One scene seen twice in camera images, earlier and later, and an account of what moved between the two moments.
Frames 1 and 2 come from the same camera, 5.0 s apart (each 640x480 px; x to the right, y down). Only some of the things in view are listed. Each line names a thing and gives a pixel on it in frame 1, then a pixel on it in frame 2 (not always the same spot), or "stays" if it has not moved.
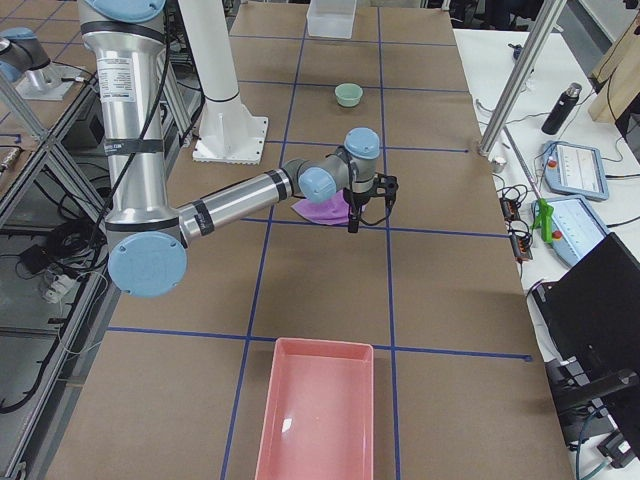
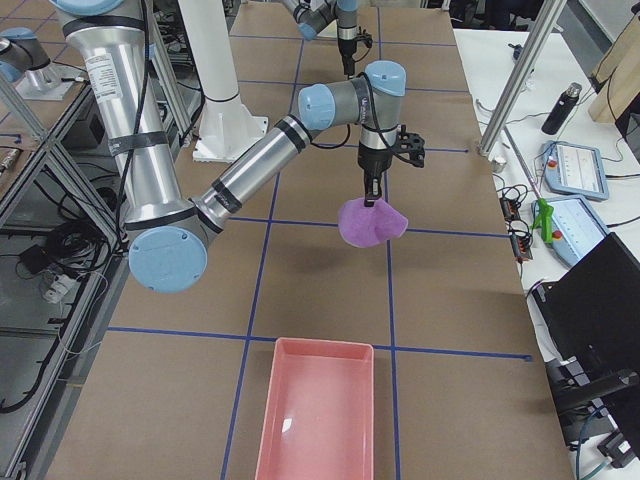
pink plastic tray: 319,420 stays
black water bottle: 562,108 stays
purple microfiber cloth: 335,211 -> 364,227
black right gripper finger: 353,224 -> 371,195
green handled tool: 543,221 stays
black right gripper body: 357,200 -> 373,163
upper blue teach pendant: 574,169 stays
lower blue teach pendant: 576,228 stays
